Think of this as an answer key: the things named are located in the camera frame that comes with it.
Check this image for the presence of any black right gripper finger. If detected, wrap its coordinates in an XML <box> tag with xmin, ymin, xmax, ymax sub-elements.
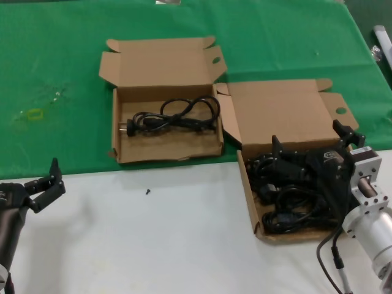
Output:
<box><xmin>271</xmin><ymin>134</ymin><xmax>311</xmax><ymax>185</ymax></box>
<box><xmin>332</xmin><ymin>119</ymin><xmax>367</xmax><ymax>151</ymax></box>

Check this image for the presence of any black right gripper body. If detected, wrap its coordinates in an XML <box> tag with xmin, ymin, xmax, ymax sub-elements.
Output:
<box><xmin>305</xmin><ymin>146</ymin><xmax>356</xmax><ymax>224</ymax></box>

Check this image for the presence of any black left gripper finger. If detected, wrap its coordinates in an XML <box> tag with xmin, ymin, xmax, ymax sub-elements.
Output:
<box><xmin>29</xmin><ymin>179</ymin><xmax>67</xmax><ymax>214</ymax></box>
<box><xmin>24</xmin><ymin>157</ymin><xmax>62</xmax><ymax>196</ymax></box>

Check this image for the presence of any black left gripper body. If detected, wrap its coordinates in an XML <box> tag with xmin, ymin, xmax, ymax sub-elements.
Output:
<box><xmin>0</xmin><ymin>183</ymin><xmax>32</xmax><ymax>266</ymax></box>

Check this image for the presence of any black power cable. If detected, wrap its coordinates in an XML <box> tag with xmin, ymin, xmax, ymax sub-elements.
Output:
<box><xmin>246</xmin><ymin>155</ymin><xmax>307</xmax><ymax>185</ymax></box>
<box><xmin>118</xmin><ymin>96</ymin><xmax>221</xmax><ymax>136</ymax></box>
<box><xmin>262</xmin><ymin>209</ymin><xmax>339</xmax><ymax>236</ymax></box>
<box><xmin>258</xmin><ymin>183</ymin><xmax>327</xmax><ymax>213</ymax></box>

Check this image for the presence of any cardboard box with intact rim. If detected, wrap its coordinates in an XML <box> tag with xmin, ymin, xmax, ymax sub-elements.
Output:
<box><xmin>216</xmin><ymin>78</ymin><xmax>360</xmax><ymax>245</ymax></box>

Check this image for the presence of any cardboard box with torn rim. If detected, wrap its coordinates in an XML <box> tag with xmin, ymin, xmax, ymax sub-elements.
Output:
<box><xmin>98</xmin><ymin>36</ymin><xmax>227</xmax><ymax>165</ymax></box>

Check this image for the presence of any yellow rubber band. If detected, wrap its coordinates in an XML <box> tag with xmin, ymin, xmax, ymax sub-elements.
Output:
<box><xmin>26</xmin><ymin>108</ymin><xmax>44</xmax><ymax>121</ymax></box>

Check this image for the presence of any clear plastic scrap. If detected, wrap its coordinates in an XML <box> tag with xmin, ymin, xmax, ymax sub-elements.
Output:
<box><xmin>51</xmin><ymin>87</ymin><xmax>68</xmax><ymax>104</ymax></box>

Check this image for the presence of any white tube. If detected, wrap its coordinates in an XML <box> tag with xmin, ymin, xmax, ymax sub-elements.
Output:
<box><xmin>372</xmin><ymin>25</ymin><xmax>392</xmax><ymax>67</ymax></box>

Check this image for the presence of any green table cloth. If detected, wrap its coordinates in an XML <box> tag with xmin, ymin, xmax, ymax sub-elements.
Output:
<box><xmin>0</xmin><ymin>0</ymin><xmax>392</xmax><ymax>182</ymax></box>

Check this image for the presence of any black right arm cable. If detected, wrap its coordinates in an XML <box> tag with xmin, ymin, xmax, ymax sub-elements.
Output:
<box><xmin>316</xmin><ymin>226</ymin><xmax>345</xmax><ymax>294</ymax></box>

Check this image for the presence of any grey-tipped right arm cable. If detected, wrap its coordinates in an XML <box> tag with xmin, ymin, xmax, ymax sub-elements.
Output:
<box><xmin>331</xmin><ymin>244</ymin><xmax>353</xmax><ymax>294</ymax></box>

